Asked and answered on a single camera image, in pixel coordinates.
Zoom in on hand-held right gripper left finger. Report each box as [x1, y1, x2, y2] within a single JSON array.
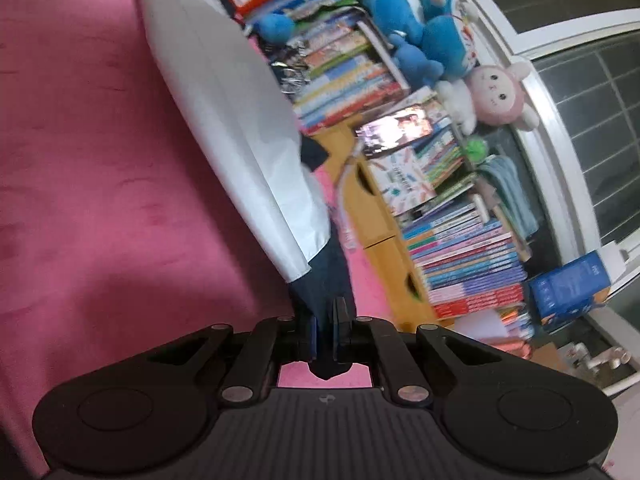
[[145, 316, 318, 406]]

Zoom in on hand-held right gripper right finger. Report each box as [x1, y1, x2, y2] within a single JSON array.
[[332, 297, 501, 406]]

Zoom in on white and navy jacket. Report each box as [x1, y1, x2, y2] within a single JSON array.
[[134, 0, 358, 382]]

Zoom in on wooden desk organizer with drawers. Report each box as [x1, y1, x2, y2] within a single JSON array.
[[312, 120, 438, 321]]

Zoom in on row of pastel-spine books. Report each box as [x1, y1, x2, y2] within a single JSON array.
[[400, 200, 531, 321]]

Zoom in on white label printer box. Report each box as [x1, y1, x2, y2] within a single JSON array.
[[367, 145, 437, 216]]

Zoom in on row of green-spine books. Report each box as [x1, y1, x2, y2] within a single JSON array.
[[415, 90, 482, 201]]

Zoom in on smartphone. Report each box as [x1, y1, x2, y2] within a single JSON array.
[[356, 104, 433, 158]]

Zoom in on folded teal towels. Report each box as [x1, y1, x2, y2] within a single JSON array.
[[477, 155, 541, 241]]

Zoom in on green ball toy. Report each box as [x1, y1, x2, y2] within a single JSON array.
[[465, 136, 490, 161]]

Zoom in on blue cardboard box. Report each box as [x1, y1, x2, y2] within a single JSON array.
[[527, 250, 613, 331]]

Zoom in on miniature bicycle model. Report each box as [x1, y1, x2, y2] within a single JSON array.
[[272, 45, 308, 93]]

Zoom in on pink-hooded bunny plush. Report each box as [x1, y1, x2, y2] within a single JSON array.
[[440, 57, 542, 135]]

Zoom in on pink bunny-print blanket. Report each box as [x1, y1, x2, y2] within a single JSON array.
[[0, 0, 436, 480]]

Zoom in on blue fluffy pom-pom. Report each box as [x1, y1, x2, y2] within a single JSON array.
[[257, 12, 296, 43]]

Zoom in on blue robot cat plush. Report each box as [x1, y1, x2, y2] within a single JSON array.
[[417, 0, 483, 81]]

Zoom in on white charging cable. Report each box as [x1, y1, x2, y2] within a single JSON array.
[[332, 142, 366, 251]]

